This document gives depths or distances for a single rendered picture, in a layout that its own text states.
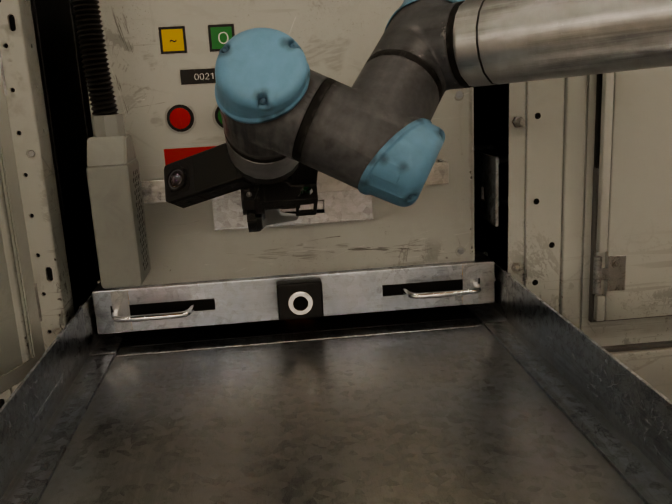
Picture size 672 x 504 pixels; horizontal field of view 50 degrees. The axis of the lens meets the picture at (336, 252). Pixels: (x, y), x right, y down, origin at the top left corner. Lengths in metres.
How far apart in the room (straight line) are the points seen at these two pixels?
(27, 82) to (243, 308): 0.38
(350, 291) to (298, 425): 0.29
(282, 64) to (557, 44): 0.22
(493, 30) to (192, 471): 0.46
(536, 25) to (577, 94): 0.38
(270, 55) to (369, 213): 0.43
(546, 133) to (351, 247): 0.29
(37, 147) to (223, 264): 0.27
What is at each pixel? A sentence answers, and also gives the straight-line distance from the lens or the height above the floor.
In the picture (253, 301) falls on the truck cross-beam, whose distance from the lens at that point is 0.98.
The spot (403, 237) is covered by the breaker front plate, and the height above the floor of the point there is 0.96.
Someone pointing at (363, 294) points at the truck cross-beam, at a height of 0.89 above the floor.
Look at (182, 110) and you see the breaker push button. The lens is 0.94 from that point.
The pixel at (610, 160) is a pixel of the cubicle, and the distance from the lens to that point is 0.99.
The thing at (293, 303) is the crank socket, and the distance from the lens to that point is 0.95.
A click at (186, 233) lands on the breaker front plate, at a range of 0.97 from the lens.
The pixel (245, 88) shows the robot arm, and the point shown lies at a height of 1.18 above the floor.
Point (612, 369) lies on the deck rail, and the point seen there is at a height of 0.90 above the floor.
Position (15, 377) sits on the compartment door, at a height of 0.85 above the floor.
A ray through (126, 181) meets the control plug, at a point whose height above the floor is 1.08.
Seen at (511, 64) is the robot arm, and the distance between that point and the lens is 0.63.
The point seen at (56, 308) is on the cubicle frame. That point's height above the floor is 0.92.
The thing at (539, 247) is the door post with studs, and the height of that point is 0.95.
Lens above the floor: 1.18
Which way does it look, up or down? 14 degrees down
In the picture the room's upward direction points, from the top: 3 degrees counter-clockwise
